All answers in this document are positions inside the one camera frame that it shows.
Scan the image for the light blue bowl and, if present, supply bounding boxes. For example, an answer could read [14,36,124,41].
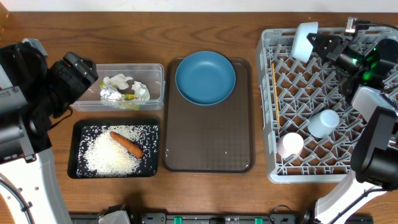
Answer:
[291,22,318,63]

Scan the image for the grey dishwasher rack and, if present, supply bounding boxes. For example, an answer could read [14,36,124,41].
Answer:
[256,29,366,184]

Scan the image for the black tray with rice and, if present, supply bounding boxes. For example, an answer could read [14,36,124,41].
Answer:
[68,118,160,179]

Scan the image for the pink cup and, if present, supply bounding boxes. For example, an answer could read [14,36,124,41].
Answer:
[277,133,304,158]

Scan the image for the pile of white rice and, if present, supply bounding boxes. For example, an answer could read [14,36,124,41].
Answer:
[76,124,159,178]

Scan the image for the dark blue plate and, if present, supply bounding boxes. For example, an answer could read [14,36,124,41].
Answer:
[175,51,236,106]

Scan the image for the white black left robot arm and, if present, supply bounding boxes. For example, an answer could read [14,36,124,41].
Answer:
[1,39,98,223]

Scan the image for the green snack wrapper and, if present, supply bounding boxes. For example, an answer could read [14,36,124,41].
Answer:
[100,82,139,111]

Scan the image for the clear plastic waste bin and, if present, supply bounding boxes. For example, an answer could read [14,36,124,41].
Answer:
[72,63,165,111]

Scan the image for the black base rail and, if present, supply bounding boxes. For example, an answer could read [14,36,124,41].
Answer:
[70,204,312,224]

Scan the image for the light blue cup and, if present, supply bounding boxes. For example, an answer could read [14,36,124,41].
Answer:
[307,110,340,139]

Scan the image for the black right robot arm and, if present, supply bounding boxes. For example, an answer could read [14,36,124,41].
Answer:
[304,33,397,223]

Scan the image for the orange carrot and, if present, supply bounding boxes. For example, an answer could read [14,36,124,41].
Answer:
[109,131,144,159]

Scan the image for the dark brown serving tray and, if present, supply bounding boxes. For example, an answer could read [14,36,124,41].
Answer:
[162,58,255,173]

